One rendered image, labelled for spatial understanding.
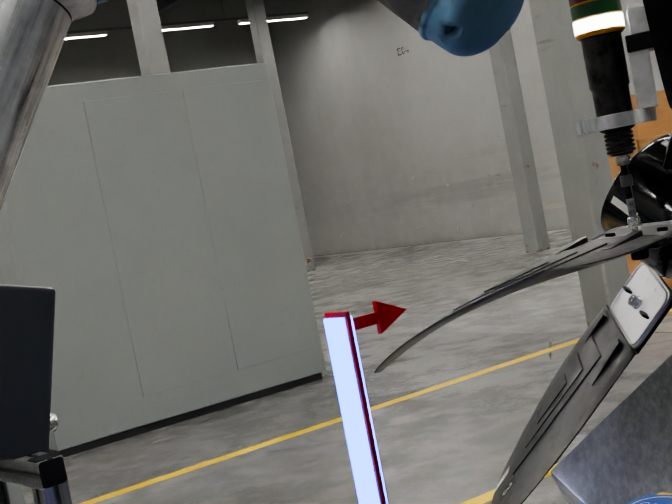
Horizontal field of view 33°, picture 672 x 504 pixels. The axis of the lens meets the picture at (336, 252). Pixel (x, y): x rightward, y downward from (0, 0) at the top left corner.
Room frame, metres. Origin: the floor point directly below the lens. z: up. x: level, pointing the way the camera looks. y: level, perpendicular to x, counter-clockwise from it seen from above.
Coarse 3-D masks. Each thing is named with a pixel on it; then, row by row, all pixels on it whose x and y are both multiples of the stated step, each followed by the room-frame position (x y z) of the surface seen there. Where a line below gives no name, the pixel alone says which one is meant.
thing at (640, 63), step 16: (640, 16) 0.97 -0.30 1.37; (640, 32) 0.97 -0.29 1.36; (640, 48) 0.97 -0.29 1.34; (640, 64) 0.97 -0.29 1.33; (640, 80) 0.97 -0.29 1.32; (640, 96) 0.97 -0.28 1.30; (656, 96) 0.97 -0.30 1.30; (624, 112) 0.96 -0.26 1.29; (640, 112) 0.96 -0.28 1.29; (576, 128) 1.00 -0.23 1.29; (592, 128) 0.97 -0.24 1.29; (608, 128) 0.96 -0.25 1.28
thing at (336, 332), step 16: (336, 320) 0.77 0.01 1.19; (336, 336) 0.77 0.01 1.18; (336, 352) 0.78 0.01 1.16; (336, 368) 0.78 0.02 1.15; (352, 368) 0.77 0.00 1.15; (336, 384) 0.78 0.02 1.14; (352, 384) 0.77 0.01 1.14; (352, 400) 0.77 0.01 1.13; (352, 416) 0.77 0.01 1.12; (352, 432) 0.78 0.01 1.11; (352, 448) 0.78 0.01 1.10; (368, 448) 0.77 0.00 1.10; (352, 464) 0.78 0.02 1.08; (368, 464) 0.77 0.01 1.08; (368, 480) 0.77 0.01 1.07; (368, 496) 0.77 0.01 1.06
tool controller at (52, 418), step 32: (0, 288) 1.22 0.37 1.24; (32, 288) 1.24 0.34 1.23; (0, 320) 1.22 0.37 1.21; (32, 320) 1.24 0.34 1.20; (0, 352) 1.21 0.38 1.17; (32, 352) 1.23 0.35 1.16; (0, 384) 1.21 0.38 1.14; (32, 384) 1.23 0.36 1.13; (0, 416) 1.20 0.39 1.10; (32, 416) 1.22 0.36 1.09; (0, 448) 1.20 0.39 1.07; (32, 448) 1.22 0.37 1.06
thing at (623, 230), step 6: (654, 222) 1.01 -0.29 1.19; (660, 222) 1.01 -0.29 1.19; (666, 222) 1.00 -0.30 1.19; (618, 228) 1.04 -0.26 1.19; (624, 228) 1.03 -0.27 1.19; (630, 228) 1.03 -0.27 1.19; (642, 228) 1.01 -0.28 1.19; (648, 228) 1.00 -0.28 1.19; (654, 228) 0.99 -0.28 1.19; (618, 234) 1.01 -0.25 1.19; (624, 234) 1.01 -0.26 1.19; (648, 234) 0.97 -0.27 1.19; (654, 234) 0.97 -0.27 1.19; (660, 234) 0.96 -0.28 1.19; (666, 234) 0.95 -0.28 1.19; (588, 240) 1.02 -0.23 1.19
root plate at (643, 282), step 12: (636, 276) 1.11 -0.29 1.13; (648, 276) 1.09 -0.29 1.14; (636, 288) 1.10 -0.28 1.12; (648, 288) 1.07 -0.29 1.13; (660, 288) 1.05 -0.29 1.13; (624, 300) 1.11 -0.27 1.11; (648, 300) 1.06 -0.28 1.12; (660, 300) 1.04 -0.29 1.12; (612, 312) 1.12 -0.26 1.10; (624, 312) 1.10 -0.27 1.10; (636, 312) 1.07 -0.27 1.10; (648, 312) 1.05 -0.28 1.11; (660, 312) 1.03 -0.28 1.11; (624, 324) 1.08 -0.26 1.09; (636, 324) 1.06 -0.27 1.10; (648, 324) 1.04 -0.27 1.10; (636, 336) 1.05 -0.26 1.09
